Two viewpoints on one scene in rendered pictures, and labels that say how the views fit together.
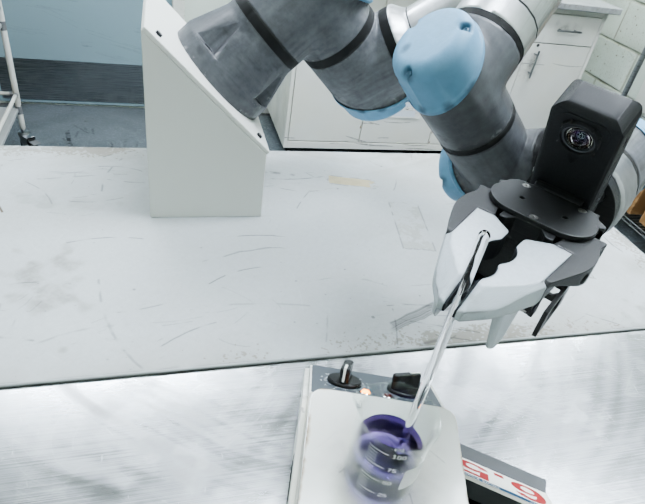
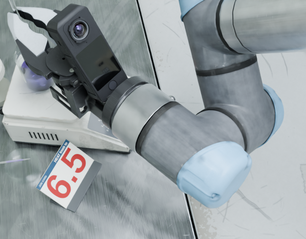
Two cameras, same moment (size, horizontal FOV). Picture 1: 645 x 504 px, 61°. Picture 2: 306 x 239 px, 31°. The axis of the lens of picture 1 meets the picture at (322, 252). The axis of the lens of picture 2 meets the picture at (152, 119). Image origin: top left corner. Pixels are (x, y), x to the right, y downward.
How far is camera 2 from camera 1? 80 cm
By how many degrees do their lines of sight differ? 65
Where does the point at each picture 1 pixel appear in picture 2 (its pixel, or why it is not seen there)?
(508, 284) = (14, 23)
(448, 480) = (36, 109)
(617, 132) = (48, 25)
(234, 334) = (176, 54)
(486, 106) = (190, 41)
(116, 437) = (104, 17)
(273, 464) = not seen: hidden behind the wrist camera
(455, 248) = (39, 9)
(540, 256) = (33, 41)
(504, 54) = (206, 23)
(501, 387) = (146, 207)
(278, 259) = not seen: hidden behind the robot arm
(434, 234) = not seen: outside the picture
